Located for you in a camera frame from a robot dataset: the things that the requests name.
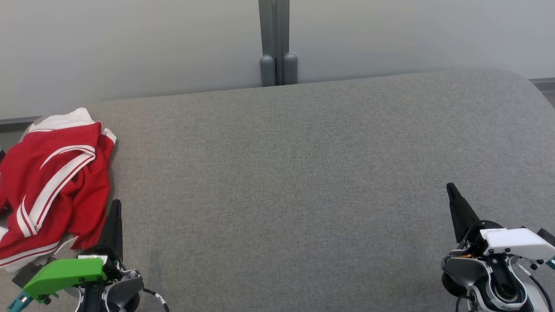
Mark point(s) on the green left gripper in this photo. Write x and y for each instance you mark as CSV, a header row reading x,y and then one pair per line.
x,y
65,273

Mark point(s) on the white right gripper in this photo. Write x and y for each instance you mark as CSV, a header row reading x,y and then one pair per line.
x,y
516,242

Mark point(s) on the red and white garment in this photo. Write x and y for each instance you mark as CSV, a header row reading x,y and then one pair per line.
x,y
56,173

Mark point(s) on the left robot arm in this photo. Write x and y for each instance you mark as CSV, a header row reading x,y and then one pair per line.
x,y
123,290

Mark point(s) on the grey fabric sofa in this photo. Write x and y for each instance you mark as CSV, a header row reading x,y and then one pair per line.
x,y
282,195

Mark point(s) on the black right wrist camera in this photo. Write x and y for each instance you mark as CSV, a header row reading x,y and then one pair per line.
x,y
547,236

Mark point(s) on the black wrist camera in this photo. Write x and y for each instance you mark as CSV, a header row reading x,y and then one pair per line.
x,y
27,274
547,236

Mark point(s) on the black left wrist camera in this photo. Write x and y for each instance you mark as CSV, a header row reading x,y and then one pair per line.
x,y
27,274

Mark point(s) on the grey partition post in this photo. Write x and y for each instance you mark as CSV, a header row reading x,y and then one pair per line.
x,y
277,43

